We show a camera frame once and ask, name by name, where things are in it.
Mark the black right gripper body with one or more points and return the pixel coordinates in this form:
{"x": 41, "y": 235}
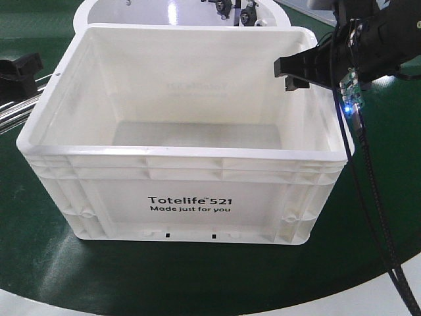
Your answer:
{"x": 341, "y": 50}

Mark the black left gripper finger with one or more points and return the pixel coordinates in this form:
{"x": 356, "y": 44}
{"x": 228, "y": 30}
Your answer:
{"x": 28, "y": 64}
{"x": 15, "y": 90}

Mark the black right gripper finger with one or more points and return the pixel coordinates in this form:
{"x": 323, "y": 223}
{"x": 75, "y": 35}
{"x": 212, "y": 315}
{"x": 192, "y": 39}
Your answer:
{"x": 311, "y": 63}
{"x": 295, "y": 83}

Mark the white plastic Totelife crate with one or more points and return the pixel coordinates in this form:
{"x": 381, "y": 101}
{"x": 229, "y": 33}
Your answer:
{"x": 184, "y": 134}

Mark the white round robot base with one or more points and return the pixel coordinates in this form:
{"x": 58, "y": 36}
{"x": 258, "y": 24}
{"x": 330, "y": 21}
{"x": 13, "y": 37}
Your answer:
{"x": 181, "y": 13}

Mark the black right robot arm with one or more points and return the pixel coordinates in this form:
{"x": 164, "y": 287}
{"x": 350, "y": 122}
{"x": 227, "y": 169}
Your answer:
{"x": 374, "y": 40}

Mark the metal roller rods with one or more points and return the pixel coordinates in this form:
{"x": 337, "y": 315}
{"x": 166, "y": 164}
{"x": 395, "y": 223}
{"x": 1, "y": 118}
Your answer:
{"x": 15, "y": 113}

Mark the green circuit board right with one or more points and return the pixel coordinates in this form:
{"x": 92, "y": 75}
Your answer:
{"x": 351, "y": 92}

